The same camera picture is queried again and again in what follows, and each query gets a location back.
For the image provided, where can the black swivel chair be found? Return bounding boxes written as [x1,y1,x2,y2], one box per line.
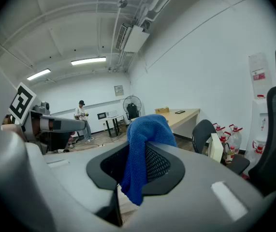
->
[191,119,251,176]

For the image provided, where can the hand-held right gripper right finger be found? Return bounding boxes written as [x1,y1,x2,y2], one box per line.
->
[122,141,276,232]

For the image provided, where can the grey wall panel box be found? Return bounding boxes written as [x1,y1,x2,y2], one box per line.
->
[114,85,125,97]

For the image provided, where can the black standing fan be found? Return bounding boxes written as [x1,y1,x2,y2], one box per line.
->
[122,95,143,122]

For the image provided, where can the blue cloth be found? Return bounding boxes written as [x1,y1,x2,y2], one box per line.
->
[120,114,178,206]

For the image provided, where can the white water dispenser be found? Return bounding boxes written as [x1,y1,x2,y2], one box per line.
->
[245,98,269,161]

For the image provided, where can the white ceiling pipes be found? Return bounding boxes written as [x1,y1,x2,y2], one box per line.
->
[137,0,187,28]

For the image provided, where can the group of clear water jugs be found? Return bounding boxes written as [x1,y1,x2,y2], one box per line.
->
[212,122,267,157]

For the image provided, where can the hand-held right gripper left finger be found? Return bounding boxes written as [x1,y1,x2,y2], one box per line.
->
[0,124,129,232]

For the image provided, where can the orange-capped drink bottle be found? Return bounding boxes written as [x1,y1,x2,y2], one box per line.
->
[226,145,235,164]

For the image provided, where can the white ceiling air conditioner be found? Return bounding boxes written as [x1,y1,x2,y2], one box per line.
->
[115,23,150,53]

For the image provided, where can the person's left forearm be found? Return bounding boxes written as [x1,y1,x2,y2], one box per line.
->
[1,114,26,142]

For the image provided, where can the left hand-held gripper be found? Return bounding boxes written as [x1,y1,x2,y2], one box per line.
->
[8,82,87,156]

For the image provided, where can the white cardboard box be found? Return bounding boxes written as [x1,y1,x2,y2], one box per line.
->
[209,133,224,164]

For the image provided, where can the long ceiling light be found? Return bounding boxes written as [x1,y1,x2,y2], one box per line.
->
[26,68,51,81]
[71,56,107,66]

